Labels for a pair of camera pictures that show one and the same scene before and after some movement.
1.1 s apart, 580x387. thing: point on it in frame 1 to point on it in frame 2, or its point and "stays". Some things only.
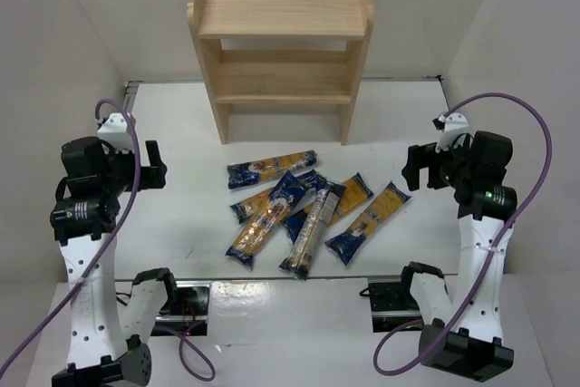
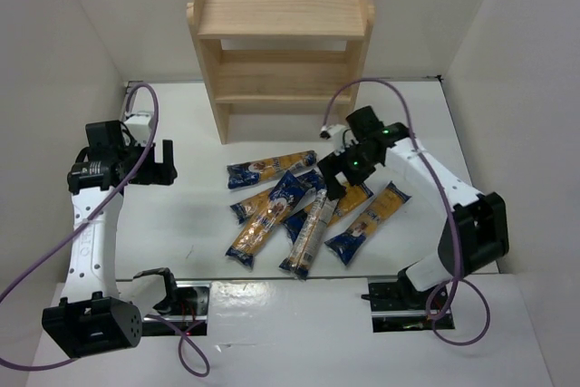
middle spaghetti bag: x=356 y=192 stays
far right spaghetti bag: x=345 y=244 stays
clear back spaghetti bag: x=303 y=251 stays
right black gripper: x=417 y=167 to x=337 y=169
